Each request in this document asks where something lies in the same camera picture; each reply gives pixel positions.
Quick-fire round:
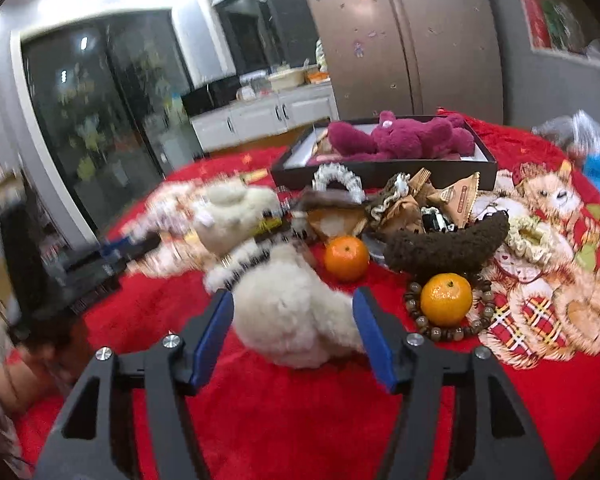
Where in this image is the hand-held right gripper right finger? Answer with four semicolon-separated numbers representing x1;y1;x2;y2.
352;287;556;480

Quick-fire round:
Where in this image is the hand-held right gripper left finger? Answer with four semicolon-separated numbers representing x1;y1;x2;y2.
32;289;236;480

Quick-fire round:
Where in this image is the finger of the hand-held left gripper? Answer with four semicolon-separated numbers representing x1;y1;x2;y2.
62;255;127;312
97;236;162;263

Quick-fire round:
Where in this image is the orange mandarin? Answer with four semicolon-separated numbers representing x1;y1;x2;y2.
324;235;371;283
420;272;474;328

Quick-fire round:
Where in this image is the fluffy cream plush toy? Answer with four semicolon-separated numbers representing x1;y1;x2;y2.
205;245;367;368

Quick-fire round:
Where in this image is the white fuzzy hair clip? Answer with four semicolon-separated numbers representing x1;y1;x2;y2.
205;227;311;291

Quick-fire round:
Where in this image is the cream plush toy with tag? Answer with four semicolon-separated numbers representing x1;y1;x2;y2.
192;180;283;258

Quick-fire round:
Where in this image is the black shallow box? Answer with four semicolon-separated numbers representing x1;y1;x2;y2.
270;119;498;192

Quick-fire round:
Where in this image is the pink plush bear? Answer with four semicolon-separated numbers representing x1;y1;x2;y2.
327;110;476;163

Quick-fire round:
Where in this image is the person's left forearm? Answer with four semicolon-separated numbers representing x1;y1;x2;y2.
0;345;76;476

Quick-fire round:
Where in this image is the red printed blanket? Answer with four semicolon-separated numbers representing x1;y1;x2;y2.
10;110;600;480

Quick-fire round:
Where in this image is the brown fuzzy hair clip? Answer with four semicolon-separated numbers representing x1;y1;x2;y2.
384;211;511;278

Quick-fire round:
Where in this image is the black hair clip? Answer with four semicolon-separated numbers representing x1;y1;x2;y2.
420;210;453;233

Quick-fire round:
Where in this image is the glass sliding door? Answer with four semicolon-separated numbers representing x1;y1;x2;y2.
20;7;203;246

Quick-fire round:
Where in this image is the brown lace scrunchie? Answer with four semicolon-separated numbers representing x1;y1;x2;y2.
370;172;411;233

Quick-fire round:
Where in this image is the black microwave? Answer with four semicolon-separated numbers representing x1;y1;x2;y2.
180;77;241;117

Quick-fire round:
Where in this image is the cream lace scrunchie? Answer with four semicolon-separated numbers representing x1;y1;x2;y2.
507;215;556;263

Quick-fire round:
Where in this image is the white kitchen cabinet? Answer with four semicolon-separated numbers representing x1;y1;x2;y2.
190;82;338;153

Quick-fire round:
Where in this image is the cream basin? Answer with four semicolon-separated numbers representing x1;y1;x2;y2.
269;69;306;92

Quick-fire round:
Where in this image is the dark kitchen window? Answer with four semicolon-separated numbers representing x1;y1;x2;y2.
212;0;321;78

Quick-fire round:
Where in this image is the clear plastic bag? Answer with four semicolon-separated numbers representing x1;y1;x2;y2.
532;110;600;156

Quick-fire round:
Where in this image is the silver refrigerator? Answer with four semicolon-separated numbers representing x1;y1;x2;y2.
297;0;505;126

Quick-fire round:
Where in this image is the red box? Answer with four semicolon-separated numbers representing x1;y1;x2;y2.
520;0;551;50

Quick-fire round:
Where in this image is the brown bead bracelet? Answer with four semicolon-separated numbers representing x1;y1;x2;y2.
404;272;493;343

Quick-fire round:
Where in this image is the white wall shelf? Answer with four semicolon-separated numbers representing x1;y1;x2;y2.
510;0;600;76

